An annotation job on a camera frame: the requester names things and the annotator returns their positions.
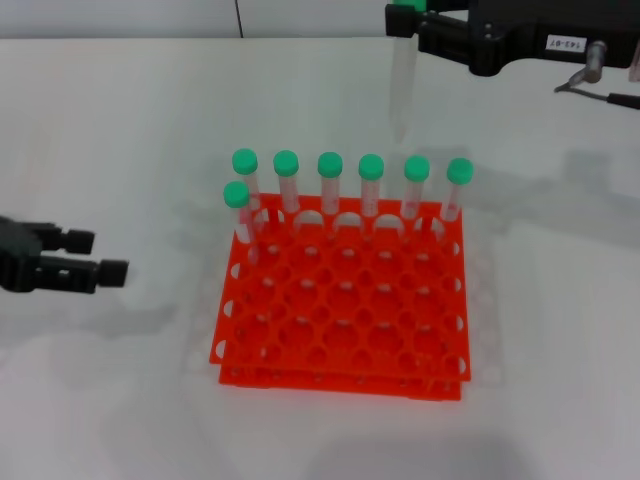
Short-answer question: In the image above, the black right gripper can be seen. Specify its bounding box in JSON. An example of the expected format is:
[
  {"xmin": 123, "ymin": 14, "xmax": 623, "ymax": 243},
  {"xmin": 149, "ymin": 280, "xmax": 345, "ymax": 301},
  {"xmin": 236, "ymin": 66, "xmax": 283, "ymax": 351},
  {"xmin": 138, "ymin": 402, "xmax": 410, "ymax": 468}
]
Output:
[{"xmin": 384, "ymin": 0, "xmax": 640, "ymax": 77}]

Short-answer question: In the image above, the orange test tube rack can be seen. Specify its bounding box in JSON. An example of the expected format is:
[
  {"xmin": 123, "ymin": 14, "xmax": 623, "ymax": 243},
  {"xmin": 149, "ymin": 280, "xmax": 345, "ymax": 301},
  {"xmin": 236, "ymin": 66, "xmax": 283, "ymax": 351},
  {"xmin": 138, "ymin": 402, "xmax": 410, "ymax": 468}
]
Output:
[{"xmin": 208, "ymin": 192, "xmax": 473, "ymax": 402}]

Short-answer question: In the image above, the green capped test tube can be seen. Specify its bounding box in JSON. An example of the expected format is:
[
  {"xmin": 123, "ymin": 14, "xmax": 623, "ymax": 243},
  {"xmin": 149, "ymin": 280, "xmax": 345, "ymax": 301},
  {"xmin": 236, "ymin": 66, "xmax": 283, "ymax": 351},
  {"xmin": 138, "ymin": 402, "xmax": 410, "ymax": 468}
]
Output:
[
  {"xmin": 430, "ymin": 157, "xmax": 475, "ymax": 246},
  {"xmin": 223, "ymin": 181, "xmax": 262, "ymax": 266},
  {"xmin": 401, "ymin": 155, "xmax": 432, "ymax": 236},
  {"xmin": 388, "ymin": 0, "xmax": 430, "ymax": 144},
  {"xmin": 358, "ymin": 153, "xmax": 386, "ymax": 236},
  {"xmin": 272, "ymin": 149, "xmax": 303, "ymax": 236},
  {"xmin": 317, "ymin": 151, "xmax": 345, "ymax": 236},
  {"xmin": 230, "ymin": 148, "xmax": 266, "ymax": 241}
]

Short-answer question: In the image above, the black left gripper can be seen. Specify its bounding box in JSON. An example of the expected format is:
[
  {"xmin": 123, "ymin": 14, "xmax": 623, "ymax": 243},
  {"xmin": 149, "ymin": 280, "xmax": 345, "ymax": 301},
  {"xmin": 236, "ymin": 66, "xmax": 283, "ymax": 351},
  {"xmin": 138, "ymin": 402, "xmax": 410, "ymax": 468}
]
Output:
[{"xmin": 0, "ymin": 215, "xmax": 130, "ymax": 295}]

